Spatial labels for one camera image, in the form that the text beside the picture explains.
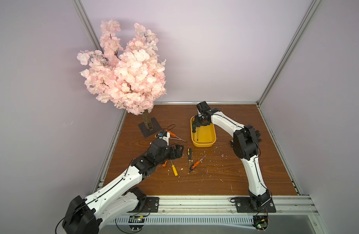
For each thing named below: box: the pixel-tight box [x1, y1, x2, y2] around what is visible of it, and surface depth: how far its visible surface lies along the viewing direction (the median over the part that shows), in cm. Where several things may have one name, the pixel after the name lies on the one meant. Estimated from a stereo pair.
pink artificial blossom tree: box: [77, 18, 168, 130], surface depth 62 cm
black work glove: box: [254, 130, 262, 143], surface depth 102 cm
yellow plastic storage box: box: [190, 115, 217, 148], surface depth 102 cm
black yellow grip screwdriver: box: [187, 147, 192, 173], surface depth 92 cm
